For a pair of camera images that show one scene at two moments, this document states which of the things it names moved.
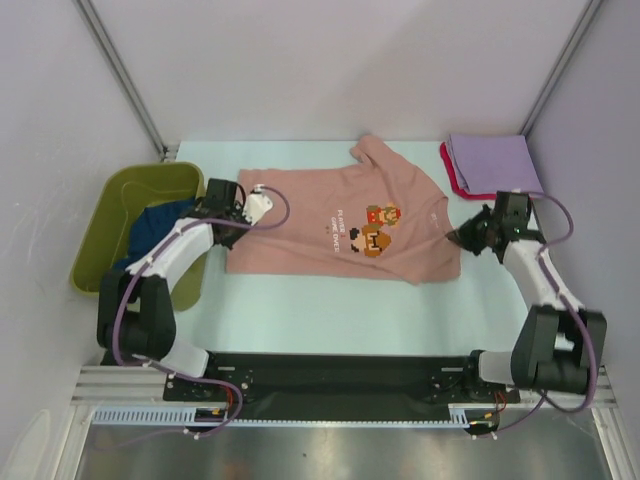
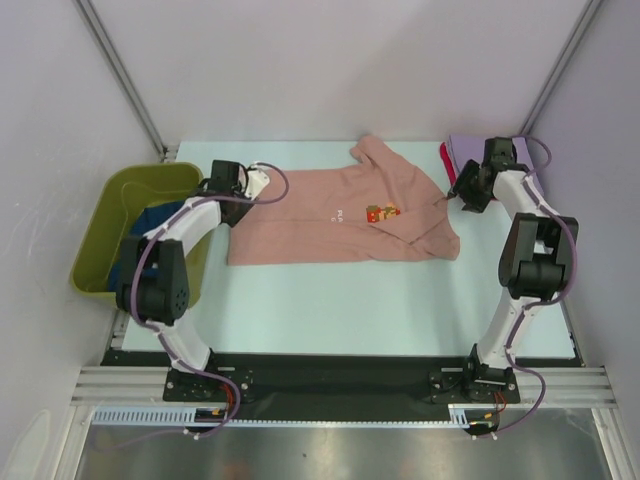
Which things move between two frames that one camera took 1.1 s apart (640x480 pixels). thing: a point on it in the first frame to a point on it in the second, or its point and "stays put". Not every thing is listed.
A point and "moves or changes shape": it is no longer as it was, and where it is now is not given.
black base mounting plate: [336, 377] stays put
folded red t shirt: [456, 185] stays put
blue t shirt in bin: [151, 223] stays put
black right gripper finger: [476, 245] to [472, 207]
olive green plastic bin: [119, 194] stays put
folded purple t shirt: [496, 163] stays put
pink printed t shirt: [381, 216] moves or changes shape
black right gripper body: [481, 225] to [469, 185]
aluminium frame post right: [563, 65] stays put
